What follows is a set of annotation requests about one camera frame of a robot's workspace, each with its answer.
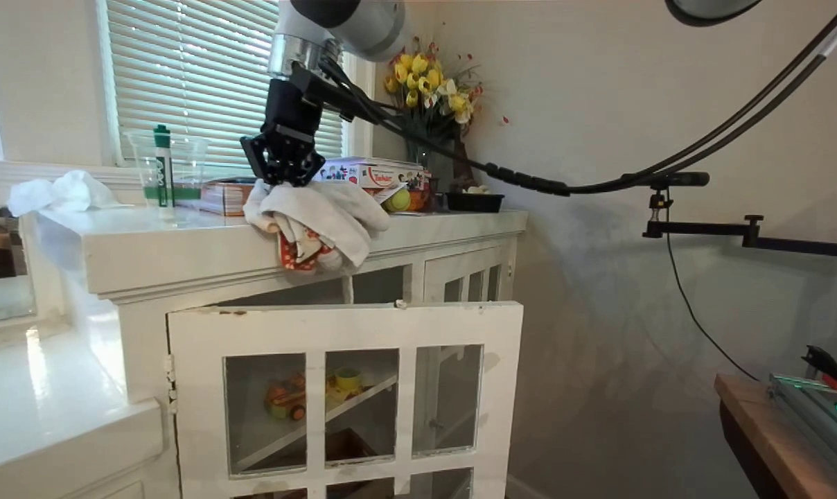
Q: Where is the clear plastic cup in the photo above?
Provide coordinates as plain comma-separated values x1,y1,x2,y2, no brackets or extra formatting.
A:
118,128,211,193

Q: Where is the black hand tool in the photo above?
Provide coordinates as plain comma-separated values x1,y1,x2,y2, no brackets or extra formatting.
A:
797,340,837,388

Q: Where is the black bowl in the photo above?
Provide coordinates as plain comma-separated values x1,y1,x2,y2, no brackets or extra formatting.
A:
444,182,508,216

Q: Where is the yellow-green tennis ball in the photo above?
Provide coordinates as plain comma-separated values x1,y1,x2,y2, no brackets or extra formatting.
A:
383,186,419,216

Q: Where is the thin black camera cable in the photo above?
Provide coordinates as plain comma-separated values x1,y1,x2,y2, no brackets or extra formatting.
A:
659,232,764,381

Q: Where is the white towel with orange print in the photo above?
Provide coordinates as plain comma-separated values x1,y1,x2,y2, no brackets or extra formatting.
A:
241,176,395,277

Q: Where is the dark glass vase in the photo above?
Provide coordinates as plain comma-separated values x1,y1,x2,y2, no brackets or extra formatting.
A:
395,107,478,193

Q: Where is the flat metal tray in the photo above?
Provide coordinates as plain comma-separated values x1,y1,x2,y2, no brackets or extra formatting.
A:
767,369,837,465

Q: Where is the wide white window blind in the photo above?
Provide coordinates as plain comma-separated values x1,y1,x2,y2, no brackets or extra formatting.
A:
99,0,350,175

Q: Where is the orange toy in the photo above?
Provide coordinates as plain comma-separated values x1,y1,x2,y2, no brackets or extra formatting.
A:
261,372,309,427

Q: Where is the white crumpled cloth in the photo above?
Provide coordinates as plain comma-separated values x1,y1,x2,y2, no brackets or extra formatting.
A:
3,169,118,221

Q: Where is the yellow flower bouquet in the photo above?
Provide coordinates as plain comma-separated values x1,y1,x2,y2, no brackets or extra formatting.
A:
379,36,488,131

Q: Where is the low white drawer cabinet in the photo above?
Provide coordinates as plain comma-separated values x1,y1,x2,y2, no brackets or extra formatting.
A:
0,311,176,499

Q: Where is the pink orange cardboard box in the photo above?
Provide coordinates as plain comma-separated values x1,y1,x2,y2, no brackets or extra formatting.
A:
196,176,257,219

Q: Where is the yellow toy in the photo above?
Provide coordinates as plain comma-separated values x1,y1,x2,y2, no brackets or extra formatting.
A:
325,366,372,405

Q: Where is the white Twister game box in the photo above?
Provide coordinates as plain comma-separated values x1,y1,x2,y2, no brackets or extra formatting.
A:
312,155,434,214

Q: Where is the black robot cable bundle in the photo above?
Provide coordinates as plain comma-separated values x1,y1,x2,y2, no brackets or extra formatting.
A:
319,0,837,200

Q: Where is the wooden table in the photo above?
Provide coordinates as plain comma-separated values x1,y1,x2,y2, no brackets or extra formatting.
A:
711,372,837,499

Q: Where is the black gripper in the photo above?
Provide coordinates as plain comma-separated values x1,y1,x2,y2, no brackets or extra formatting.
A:
239,76,329,189

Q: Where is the white glass-pane cabinet door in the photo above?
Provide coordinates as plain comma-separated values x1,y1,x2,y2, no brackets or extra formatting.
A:
162,298,526,499

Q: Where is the black camera boom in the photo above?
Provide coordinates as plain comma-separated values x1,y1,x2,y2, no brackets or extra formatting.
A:
641,186,837,262

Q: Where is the black stereo camera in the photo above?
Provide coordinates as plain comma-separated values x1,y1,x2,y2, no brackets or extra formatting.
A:
618,169,711,193

